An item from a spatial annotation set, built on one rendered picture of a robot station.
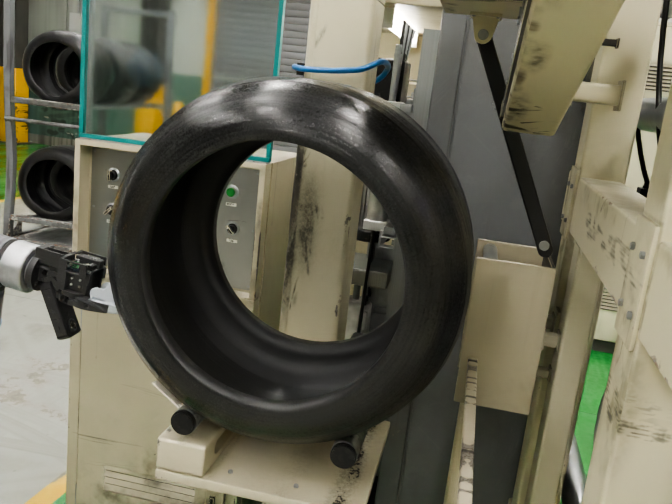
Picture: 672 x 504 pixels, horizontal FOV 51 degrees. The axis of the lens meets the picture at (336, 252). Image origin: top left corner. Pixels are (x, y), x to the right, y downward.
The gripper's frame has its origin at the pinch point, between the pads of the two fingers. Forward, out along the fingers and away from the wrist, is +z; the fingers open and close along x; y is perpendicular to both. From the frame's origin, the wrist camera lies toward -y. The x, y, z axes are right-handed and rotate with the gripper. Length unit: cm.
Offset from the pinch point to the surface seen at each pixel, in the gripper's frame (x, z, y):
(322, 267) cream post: 28.4, 26.8, 9.7
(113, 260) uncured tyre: -11.5, 0.2, 12.6
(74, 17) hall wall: 959, -614, 26
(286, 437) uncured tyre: -11.1, 34.2, -7.9
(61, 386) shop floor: 162, -101, -119
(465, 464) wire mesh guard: -21, 61, 3
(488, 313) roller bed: 21, 61, 12
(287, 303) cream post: 28.3, 21.2, -0.2
